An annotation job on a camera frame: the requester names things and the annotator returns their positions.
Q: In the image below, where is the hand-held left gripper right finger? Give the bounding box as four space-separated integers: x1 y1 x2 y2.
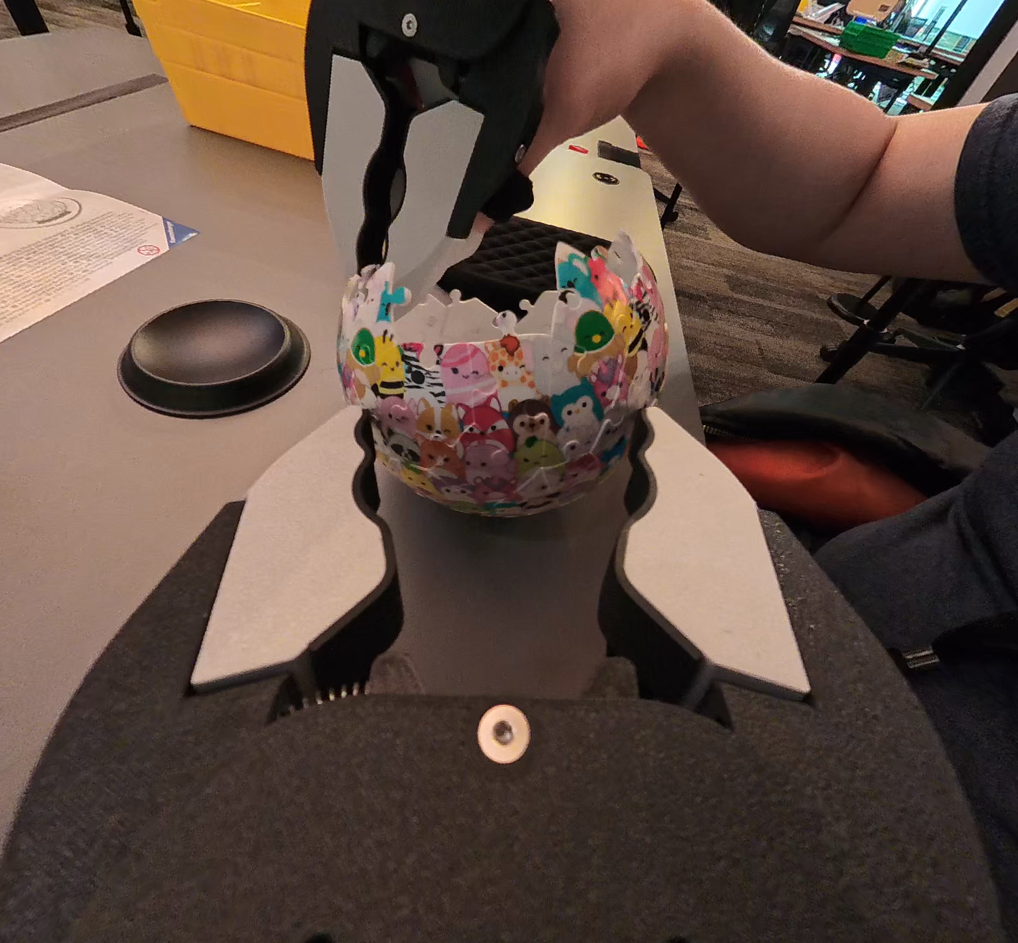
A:
599 406 814 713

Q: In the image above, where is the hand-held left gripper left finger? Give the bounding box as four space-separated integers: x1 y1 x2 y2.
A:
189 406 404 713

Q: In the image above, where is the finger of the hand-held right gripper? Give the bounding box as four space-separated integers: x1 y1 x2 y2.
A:
321 54 408 276
384 100 489 292

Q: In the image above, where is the colourful cartoon puzzle ball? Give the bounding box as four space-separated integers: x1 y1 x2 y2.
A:
338 231 669 518

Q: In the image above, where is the person's right hand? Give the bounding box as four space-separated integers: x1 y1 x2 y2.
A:
517 0 687 166

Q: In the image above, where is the black quilted pad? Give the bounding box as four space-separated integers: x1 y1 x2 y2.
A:
440 217 615 317

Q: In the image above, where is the yellow plastic bin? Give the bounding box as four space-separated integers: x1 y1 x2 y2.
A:
115 0 319 162

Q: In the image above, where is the black zippered bag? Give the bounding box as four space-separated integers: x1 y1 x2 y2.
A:
700 385 991 483

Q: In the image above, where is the person's dark trouser leg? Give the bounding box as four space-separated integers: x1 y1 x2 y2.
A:
813 434 1018 896

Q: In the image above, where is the white instruction sheet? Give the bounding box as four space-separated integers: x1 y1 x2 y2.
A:
0 163 200 343

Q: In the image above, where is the black swivel chair base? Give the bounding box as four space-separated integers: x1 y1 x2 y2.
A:
815 275 1018 419

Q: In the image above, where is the green plastic crate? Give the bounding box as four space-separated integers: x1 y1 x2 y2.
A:
839 20 901 53

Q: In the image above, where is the black ring ball stand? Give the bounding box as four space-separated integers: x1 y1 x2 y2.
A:
118 300 311 419

